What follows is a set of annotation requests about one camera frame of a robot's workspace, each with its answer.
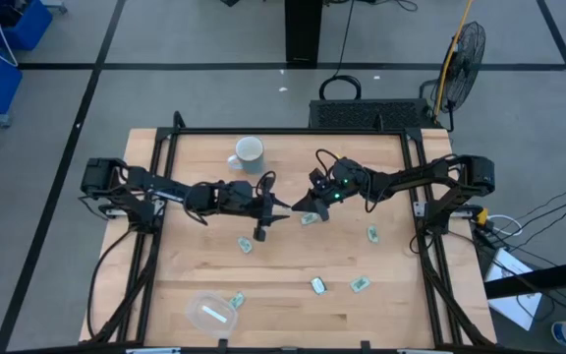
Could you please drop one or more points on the clear plastic container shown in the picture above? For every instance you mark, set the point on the clear plastic container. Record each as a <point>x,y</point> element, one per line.
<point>211,314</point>

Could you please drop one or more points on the black computer case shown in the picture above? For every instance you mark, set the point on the black computer case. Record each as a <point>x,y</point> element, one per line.
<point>369,114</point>

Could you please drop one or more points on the yellow plug connector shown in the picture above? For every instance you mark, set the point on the yellow plug connector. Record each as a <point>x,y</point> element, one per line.
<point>482,216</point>

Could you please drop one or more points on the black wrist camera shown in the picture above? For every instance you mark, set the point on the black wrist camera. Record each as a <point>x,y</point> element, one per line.
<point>260,232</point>
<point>318,178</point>

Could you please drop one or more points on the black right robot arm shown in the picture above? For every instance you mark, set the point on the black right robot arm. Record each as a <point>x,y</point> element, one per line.
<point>411,178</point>

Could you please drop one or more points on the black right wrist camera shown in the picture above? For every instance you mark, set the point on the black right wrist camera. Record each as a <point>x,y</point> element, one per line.
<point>318,178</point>

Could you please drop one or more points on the black bench edge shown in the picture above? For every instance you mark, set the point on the black bench edge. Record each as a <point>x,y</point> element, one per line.
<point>538,280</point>

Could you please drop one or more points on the white paper sheet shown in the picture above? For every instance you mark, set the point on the white paper sheet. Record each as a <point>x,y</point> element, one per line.
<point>511,290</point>

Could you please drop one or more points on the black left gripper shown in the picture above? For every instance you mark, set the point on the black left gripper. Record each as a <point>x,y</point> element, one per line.
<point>236,196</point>

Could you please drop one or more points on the black floor fan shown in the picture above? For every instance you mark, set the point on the black floor fan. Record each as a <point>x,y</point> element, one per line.
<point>464,61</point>

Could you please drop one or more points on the green white sweetener packet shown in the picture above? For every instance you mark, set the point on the green white sweetener packet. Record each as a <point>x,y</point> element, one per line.
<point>237,299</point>
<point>244,244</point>
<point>318,285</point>
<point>360,283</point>
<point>309,218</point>
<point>372,234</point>

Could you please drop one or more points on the black aluminium table frame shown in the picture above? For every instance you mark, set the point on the black aluminium table frame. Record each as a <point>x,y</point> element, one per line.
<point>283,131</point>

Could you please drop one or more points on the black upright post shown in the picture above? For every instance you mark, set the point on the black upright post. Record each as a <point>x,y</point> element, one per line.
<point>302,32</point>

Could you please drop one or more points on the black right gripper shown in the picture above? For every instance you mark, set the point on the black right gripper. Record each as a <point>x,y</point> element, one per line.
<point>344,182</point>

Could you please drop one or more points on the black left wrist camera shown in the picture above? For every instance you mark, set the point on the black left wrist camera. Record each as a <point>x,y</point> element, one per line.
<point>260,232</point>

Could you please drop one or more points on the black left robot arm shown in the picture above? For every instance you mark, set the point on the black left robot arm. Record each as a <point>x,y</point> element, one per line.
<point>135,179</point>

